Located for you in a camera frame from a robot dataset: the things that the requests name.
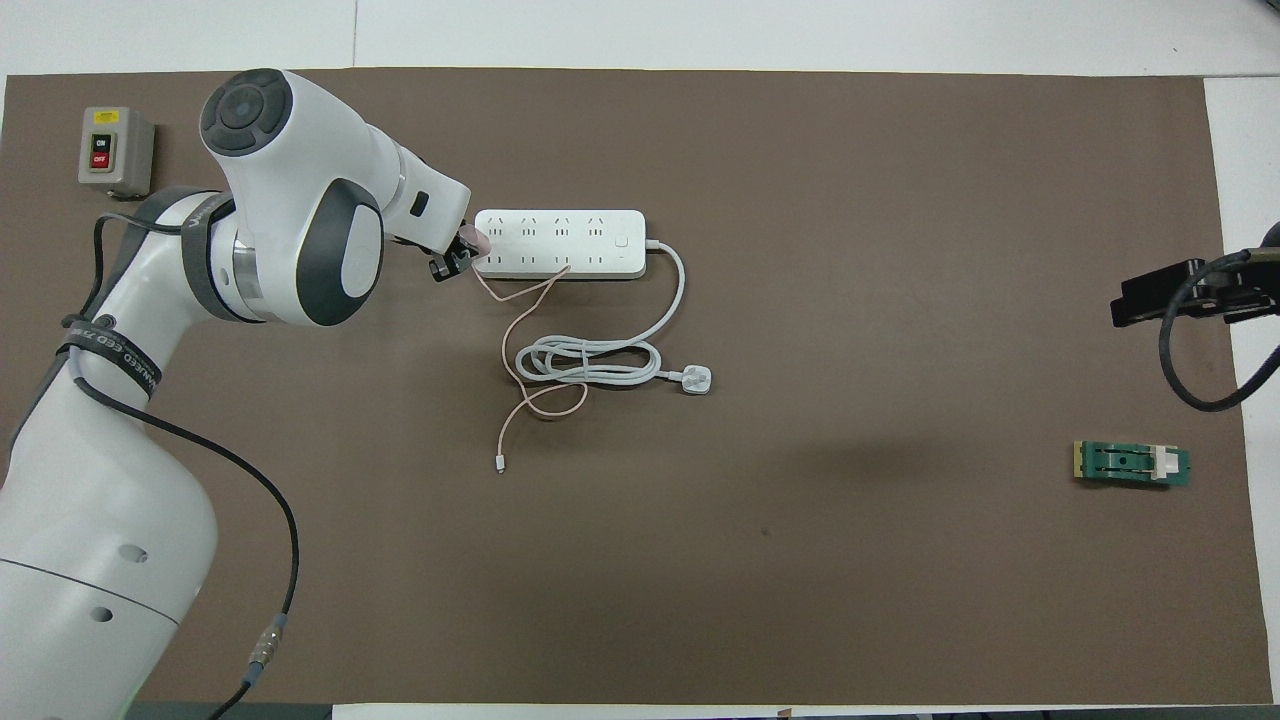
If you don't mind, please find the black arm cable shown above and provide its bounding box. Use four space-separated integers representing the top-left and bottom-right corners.
1157 248 1280 413
60 212 302 720

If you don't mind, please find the white cord with plug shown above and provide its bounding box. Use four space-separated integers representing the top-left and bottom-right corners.
515 238 715 397

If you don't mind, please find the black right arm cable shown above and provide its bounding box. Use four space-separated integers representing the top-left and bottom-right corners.
1157 248 1280 413

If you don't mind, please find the grey on-off button box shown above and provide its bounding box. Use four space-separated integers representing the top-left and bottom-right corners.
77 105 158 200

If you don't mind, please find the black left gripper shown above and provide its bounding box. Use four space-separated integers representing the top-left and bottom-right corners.
388 232 473 285

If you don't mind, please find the pink charging cable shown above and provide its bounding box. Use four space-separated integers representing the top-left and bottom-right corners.
470 260 592 475

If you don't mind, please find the brown table mat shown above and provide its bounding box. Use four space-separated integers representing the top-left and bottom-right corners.
0 66 1273 707

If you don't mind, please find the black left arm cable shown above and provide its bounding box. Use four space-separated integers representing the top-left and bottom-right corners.
60 212 302 720

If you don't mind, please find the green knife switch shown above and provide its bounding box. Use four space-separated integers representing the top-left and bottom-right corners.
1073 439 1194 492

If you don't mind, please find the white power strip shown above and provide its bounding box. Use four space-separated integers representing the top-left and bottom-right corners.
472 208 649 282

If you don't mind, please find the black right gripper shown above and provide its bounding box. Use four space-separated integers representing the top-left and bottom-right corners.
1110 222 1280 329

